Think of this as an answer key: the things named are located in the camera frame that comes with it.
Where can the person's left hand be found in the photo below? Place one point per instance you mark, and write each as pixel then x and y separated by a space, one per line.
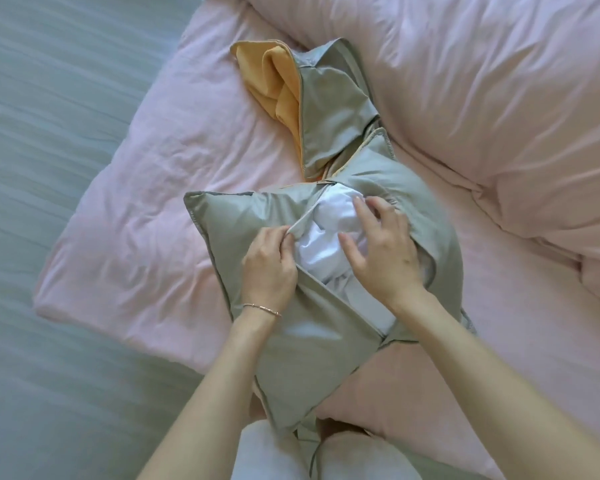
pixel 267 274

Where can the person's right hand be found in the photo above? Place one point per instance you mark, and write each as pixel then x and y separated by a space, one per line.
pixel 387 259

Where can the person's right thumb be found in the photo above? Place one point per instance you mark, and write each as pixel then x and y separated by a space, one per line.
pixel 353 252

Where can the person's left fingers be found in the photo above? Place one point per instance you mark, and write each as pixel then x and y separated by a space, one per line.
pixel 285 243

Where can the white pillow insert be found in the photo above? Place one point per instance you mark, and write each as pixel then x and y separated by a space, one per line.
pixel 325 244

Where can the grey-green pillowcase with orange lining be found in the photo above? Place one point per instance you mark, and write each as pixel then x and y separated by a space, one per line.
pixel 305 354

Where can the person's right forearm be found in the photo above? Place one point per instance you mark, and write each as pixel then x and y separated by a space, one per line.
pixel 480 374

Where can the person's left forearm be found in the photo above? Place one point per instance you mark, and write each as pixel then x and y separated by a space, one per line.
pixel 205 404

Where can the pink pillow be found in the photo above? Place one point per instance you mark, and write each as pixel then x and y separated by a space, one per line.
pixel 155 219

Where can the pink duvet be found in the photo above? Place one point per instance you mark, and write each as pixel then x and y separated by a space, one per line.
pixel 480 94

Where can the person's white trousers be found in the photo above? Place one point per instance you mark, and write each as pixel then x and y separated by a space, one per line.
pixel 270 454

